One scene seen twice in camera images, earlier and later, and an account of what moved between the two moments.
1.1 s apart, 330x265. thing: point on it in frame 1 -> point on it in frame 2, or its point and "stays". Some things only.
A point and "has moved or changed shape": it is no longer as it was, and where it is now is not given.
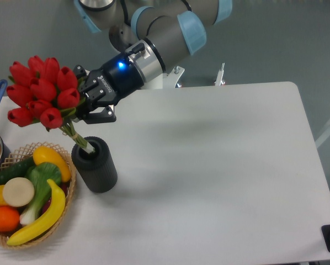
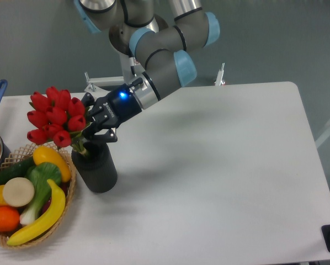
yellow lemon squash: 44,154 stays
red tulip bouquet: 43,94 has moved or changed shape
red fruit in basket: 64,186 stays
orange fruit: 4,218 stays
